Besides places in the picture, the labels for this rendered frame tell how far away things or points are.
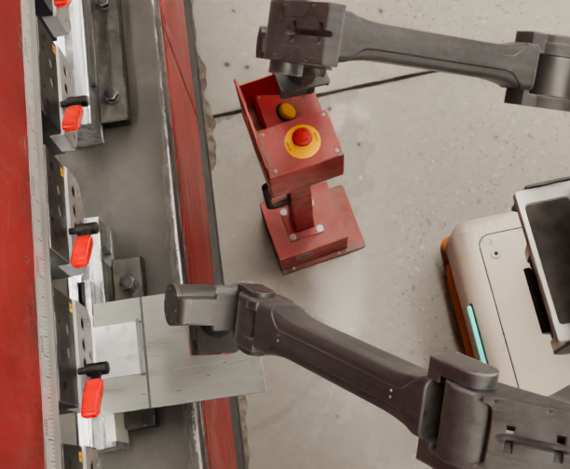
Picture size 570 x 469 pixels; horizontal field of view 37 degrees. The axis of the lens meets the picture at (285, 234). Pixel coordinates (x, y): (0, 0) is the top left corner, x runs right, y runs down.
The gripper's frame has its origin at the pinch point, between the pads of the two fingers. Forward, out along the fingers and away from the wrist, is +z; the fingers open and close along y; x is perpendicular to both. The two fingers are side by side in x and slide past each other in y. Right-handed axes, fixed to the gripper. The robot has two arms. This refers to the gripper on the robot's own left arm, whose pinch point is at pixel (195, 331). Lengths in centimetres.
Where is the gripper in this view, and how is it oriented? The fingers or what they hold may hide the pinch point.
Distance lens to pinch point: 136.3
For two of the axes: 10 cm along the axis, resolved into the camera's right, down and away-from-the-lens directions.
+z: -4.3, 3.2, 8.5
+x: 8.9, 0.2, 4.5
